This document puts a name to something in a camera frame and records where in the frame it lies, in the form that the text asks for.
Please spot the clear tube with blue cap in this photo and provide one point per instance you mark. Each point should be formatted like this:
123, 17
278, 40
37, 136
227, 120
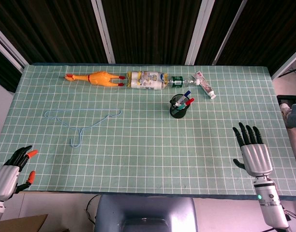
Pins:
187, 93

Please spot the green grid tablecloth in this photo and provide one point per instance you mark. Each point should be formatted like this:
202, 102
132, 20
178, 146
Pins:
148, 149

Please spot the clear bottle with green label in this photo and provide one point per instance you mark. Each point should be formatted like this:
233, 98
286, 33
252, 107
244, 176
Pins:
178, 81

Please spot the plastic bottle with label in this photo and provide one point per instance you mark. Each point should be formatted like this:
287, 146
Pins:
145, 79

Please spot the blue jeans leg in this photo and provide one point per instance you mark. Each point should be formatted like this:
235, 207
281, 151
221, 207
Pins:
295, 116

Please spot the red capped marker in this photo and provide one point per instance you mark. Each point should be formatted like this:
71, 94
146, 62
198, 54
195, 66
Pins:
190, 101

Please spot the yellow rubber chicken toy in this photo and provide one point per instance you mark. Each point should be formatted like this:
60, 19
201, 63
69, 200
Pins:
99, 78

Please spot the white frame post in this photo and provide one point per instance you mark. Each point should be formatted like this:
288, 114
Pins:
288, 62
229, 31
103, 31
196, 31
7, 46

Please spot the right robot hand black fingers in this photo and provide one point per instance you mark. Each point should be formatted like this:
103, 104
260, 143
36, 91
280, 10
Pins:
256, 157

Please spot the grey robot torso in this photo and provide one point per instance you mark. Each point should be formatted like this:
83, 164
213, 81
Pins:
145, 212

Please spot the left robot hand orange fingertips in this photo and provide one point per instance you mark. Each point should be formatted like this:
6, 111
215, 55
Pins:
5, 178

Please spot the black mesh pen cup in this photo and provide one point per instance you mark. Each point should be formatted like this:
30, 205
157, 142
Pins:
178, 113

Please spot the clear tube with green cap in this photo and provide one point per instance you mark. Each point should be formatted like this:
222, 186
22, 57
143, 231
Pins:
180, 105

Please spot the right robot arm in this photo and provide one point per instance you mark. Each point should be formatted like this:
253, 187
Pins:
270, 203

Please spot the white shoe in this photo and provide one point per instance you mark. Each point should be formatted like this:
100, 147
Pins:
284, 110

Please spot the toothpaste tube with white cap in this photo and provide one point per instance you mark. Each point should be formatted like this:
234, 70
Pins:
204, 84

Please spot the brown cardboard box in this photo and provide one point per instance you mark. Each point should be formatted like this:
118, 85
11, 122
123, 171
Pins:
22, 223

